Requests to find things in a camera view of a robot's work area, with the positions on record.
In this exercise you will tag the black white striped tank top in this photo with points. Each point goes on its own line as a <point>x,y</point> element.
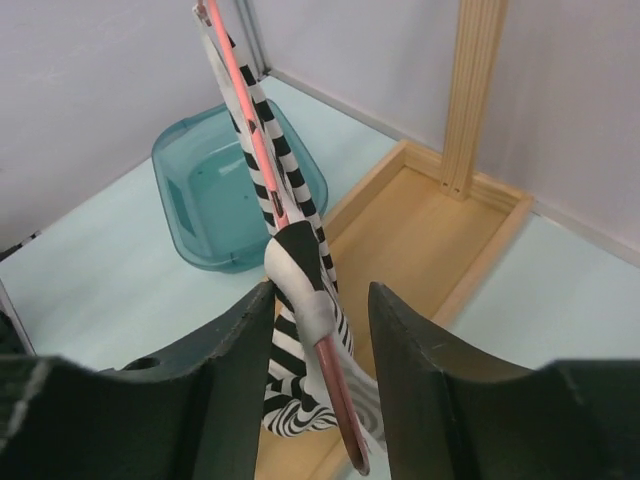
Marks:
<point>295,260</point>

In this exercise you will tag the teal plastic bin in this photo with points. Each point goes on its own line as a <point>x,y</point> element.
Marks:
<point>207,194</point>

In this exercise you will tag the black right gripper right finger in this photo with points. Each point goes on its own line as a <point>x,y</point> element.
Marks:
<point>453,411</point>

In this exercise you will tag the wooden clothes rack stand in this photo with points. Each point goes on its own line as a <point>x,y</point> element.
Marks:
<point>390,97</point>

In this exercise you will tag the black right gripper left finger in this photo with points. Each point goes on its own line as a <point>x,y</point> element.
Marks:
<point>191,410</point>

